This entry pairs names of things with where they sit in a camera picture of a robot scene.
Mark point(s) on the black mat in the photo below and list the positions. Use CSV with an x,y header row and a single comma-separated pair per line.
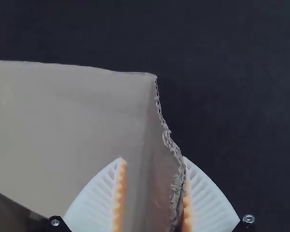
x,y
220,72

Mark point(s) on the cardboard box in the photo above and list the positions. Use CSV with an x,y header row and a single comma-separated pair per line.
x,y
75,125

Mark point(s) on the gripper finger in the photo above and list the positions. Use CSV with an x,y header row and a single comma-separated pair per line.
x,y
205,200
99,200

